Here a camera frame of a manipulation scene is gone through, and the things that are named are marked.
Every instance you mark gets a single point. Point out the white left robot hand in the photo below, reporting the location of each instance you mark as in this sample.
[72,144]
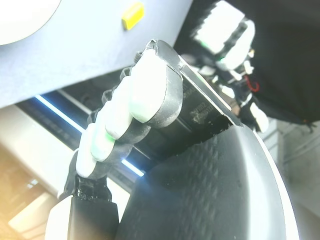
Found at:
[200,187]

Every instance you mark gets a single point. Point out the yellow rectangular block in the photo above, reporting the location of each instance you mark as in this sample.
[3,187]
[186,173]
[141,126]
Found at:
[132,15]

